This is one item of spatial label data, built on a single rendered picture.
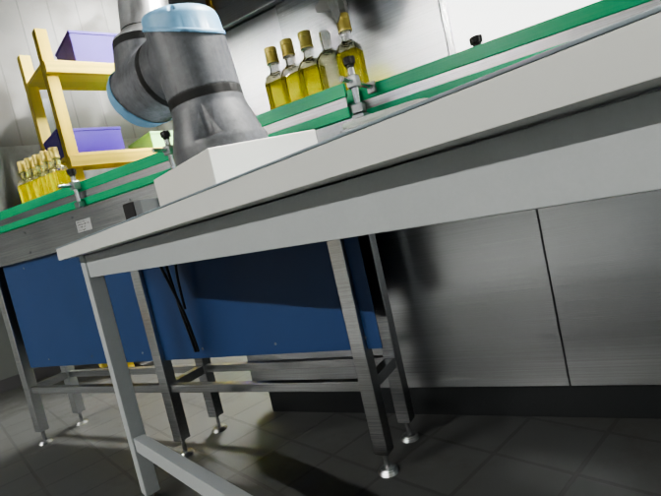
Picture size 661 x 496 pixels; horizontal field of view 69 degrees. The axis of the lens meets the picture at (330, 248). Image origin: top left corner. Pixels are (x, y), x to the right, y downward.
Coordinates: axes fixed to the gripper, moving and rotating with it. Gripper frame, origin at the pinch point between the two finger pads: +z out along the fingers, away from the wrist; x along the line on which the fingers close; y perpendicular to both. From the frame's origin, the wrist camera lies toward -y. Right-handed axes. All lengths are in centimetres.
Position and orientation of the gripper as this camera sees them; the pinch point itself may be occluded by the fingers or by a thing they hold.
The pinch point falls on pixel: (342, 18)
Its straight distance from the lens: 134.7
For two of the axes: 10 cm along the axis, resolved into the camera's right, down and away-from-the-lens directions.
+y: -8.4, 1.5, 5.1
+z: 2.2, 9.7, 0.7
